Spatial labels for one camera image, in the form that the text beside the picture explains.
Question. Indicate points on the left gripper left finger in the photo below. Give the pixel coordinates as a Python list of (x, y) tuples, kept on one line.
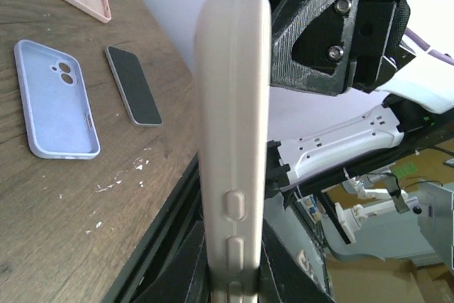
[(186, 278)]

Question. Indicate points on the black phone right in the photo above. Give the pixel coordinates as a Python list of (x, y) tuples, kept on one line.
[(133, 87)]

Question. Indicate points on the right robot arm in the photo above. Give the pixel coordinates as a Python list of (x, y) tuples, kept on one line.
[(418, 106)]

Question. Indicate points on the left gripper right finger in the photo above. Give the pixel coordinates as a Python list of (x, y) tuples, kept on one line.
[(281, 278)]

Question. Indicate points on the lavender phone case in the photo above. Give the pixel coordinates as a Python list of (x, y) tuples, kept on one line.
[(56, 110)]

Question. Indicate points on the beige phone case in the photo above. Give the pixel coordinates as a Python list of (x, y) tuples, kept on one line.
[(232, 73)]

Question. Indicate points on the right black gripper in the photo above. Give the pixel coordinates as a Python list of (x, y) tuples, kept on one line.
[(329, 46)]

